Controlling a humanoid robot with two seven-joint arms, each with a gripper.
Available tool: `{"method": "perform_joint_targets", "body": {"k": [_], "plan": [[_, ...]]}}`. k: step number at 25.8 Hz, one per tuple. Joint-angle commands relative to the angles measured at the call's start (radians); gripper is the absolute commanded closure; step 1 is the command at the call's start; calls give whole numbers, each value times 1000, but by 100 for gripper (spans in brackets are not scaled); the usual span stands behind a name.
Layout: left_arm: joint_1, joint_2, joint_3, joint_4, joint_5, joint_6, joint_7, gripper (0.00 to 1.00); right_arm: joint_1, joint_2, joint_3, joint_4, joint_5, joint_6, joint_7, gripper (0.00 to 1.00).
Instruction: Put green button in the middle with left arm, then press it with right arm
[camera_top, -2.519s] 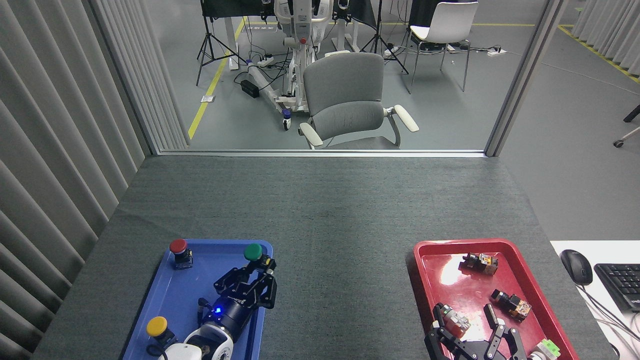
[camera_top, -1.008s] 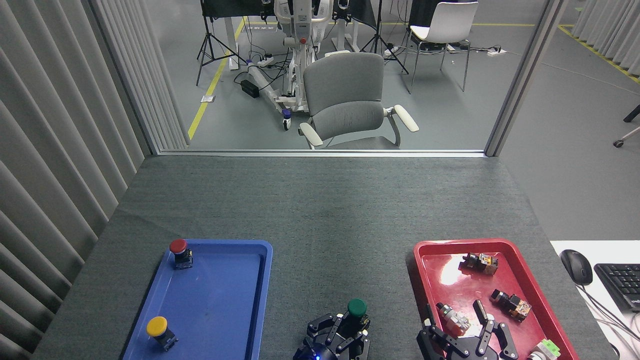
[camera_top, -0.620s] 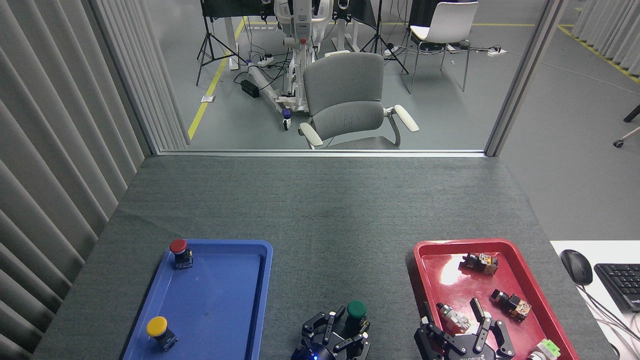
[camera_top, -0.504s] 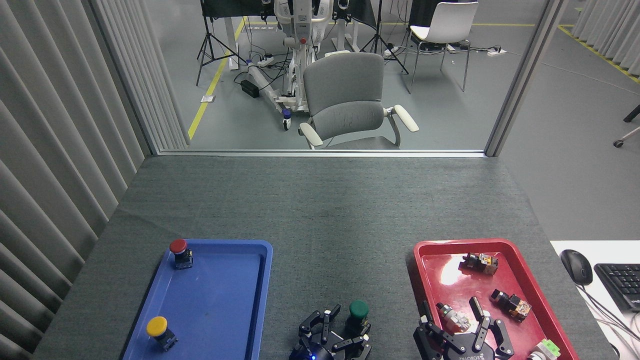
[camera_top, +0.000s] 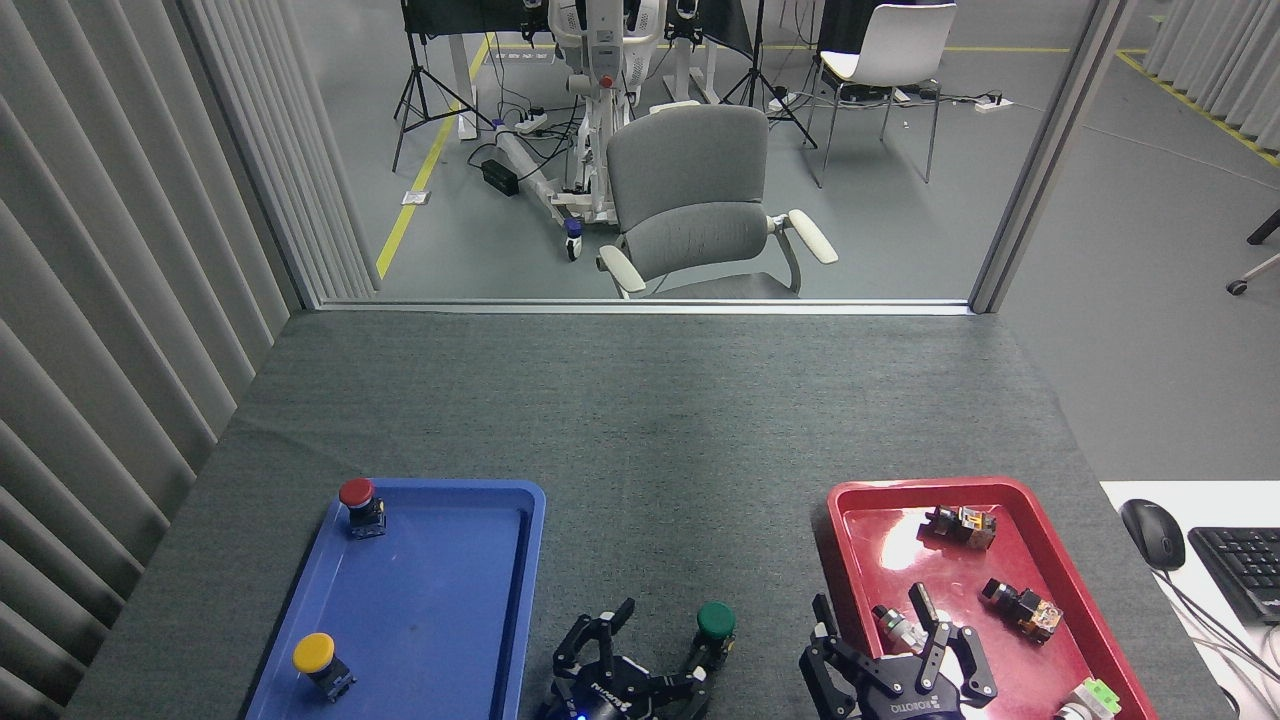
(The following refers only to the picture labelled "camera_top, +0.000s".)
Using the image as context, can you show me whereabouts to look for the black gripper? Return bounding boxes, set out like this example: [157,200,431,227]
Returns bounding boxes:
[540,597,737,720]
[798,583,999,720]

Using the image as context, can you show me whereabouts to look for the green push button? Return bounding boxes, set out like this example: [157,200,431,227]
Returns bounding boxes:
[690,601,738,671]

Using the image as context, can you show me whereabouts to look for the yellow push button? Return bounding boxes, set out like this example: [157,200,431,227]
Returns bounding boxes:
[292,632,356,703]

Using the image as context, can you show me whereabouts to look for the red push button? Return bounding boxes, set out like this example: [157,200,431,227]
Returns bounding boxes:
[338,477,387,540]

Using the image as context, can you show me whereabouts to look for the red plastic tray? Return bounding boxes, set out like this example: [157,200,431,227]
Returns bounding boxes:
[827,477,1159,720]

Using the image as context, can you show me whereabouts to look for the blue plastic tray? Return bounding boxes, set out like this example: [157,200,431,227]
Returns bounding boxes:
[245,478,547,720]

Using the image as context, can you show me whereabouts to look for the black computer mouse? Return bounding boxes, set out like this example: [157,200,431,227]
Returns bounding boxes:
[1120,498,1187,573]

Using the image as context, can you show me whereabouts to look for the black keyboard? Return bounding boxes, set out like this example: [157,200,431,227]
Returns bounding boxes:
[1187,527,1280,626]

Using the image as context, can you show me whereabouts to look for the grey office chair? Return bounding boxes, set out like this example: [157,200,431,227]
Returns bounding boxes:
[597,104,839,299]

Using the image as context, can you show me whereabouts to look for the chair base with caster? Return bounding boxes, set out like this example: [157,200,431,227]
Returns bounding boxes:
[1227,208,1280,296]

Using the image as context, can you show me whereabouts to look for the white desk leg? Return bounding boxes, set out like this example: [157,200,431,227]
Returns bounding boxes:
[447,30,481,140]

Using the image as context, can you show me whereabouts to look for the white wheeled stand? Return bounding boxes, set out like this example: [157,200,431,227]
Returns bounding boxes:
[495,0,669,263]

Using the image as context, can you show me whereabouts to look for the black tripod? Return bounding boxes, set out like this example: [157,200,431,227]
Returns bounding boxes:
[720,0,818,149]
[392,0,496,173]

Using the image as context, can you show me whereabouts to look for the white plastic chair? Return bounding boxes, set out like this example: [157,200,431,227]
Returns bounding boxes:
[806,3,958,188]

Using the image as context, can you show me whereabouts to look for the grey vertical blinds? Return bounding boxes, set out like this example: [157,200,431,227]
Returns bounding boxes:
[0,0,301,720]
[1143,0,1280,156]

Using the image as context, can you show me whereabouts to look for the silver collar selector switch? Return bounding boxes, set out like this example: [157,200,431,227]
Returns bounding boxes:
[871,603,928,653]

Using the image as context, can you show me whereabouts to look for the black orange switch block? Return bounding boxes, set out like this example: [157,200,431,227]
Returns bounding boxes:
[979,577,1063,643]
[921,505,998,551]

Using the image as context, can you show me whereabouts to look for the green white switch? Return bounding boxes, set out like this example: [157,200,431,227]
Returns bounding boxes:
[1053,677,1123,720]

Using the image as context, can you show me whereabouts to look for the grey mouse cable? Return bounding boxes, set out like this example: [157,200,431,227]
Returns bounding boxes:
[1163,568,1280,689]

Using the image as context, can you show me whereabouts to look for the silver frame rail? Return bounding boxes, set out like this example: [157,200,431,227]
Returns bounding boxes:
[315,298,976,317]

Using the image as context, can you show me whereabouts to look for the silver frame post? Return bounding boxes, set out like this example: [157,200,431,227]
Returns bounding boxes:
[968,0,1136,315]

